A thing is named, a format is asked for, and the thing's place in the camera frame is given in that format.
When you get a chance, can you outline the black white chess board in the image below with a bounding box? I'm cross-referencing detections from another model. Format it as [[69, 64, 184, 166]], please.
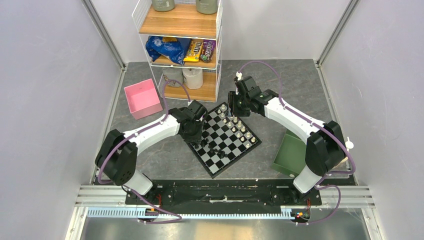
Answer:
[[188, 106, 262, 179]]

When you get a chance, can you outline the white wire wooden shelf rack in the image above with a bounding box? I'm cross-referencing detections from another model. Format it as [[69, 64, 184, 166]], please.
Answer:
[[131, 0, 223, 102]]

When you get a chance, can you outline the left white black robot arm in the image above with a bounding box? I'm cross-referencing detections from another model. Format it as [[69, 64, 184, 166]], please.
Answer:
[[95, 100, 208, 205]]

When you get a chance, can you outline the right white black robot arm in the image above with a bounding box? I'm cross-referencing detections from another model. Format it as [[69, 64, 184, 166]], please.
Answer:
[[228, 72, 350, 205]]

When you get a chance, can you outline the white chess pieces corner group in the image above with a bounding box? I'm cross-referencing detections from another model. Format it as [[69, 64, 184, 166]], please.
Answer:
[[209, 102, 261, 148]]

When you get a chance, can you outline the black chess pieces group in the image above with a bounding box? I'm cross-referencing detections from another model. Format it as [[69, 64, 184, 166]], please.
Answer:
[[191, 139, 228, 161]]

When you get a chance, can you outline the white toilet paper roll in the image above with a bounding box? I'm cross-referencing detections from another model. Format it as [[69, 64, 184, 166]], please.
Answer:
[[182, 68, 203, 90]]

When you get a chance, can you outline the pink plastic bin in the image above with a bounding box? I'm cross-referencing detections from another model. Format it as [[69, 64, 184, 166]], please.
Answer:
[[124, 78, 163, 120]]

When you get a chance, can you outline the yellow M&M candy bag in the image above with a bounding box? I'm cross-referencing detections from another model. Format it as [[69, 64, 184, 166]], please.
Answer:
[[183, 39, 204, 63]]

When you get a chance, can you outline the brown M&M candy bag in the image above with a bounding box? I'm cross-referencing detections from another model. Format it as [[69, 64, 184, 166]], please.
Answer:
[[199, 39, 216, 63]]

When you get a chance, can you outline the blue snack bag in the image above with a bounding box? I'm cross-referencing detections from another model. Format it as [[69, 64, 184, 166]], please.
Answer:
[[145, 35, 191, 65]]

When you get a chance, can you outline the green plastic tray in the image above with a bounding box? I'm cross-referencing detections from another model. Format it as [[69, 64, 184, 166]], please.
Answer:
[[271, 129, 307, 179]]

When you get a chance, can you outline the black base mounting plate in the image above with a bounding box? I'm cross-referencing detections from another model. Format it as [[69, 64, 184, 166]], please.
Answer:
[[143, 179, 322, 207]]

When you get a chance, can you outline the right green bottle on shelf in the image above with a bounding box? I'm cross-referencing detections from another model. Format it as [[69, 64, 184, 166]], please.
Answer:
[[195, 0, 218, 15]]

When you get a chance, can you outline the green bottle on shelf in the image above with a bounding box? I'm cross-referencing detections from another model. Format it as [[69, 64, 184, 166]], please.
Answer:
[[195, 0, 218, 15], [152, 0, 175, 12]]

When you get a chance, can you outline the cream pump lotion bottle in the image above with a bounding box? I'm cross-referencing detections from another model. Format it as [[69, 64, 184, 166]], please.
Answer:
[[337, 136, 354, 165]]

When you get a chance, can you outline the left green bottle on shelf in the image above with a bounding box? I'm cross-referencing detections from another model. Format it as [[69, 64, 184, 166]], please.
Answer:
[[152, 0, 175, 12]]

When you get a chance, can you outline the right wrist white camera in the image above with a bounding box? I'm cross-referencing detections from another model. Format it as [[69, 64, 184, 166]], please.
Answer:
[[234, 71, 243, 82]]

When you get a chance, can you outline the white cable duct strip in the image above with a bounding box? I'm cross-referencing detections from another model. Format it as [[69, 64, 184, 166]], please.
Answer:
[[86, 206, 301, 220]]

